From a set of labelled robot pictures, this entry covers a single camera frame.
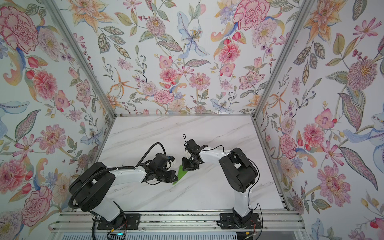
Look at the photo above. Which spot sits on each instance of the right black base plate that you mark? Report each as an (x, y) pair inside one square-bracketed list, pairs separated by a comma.
[(233, 221)]

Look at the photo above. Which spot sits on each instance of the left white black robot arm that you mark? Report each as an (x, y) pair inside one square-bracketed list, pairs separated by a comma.
[(89, 191)]

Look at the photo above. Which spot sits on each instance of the aluminium corner post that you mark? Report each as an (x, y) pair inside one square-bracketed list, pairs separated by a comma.
[(64, 29), (281, 60)]

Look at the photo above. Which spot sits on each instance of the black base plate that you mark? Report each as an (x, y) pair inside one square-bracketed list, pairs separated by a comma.
[(233, 221), (121, 222)]

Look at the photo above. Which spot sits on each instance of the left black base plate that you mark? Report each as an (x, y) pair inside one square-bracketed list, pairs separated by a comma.
[(121, 222)]

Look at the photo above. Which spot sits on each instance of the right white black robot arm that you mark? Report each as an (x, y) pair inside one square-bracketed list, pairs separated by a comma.
[(240, 172)]

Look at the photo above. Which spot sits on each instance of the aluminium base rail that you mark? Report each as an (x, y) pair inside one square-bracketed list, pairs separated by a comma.
[(182, 221)]

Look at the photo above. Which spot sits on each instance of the green square paper sheet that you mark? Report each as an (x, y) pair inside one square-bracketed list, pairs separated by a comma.
[(181, 174)]

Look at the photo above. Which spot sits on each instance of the white perforated cable tray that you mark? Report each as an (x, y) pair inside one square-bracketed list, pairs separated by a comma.
[(168, 236)]

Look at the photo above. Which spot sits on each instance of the right aluminium corner post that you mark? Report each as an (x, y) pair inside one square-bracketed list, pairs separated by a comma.
[(281, 60)]

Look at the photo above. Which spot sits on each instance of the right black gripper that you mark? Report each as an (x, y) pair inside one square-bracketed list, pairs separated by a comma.
[(185, 166)]

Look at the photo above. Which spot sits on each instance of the left aluminium corner post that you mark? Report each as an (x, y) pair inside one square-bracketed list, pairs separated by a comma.
[(64, 29)]

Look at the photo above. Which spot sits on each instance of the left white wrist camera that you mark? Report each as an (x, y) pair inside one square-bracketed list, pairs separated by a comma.
[(171, 159)]

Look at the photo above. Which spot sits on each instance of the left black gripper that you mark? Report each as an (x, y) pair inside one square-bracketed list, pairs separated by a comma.
[(172, 175)]

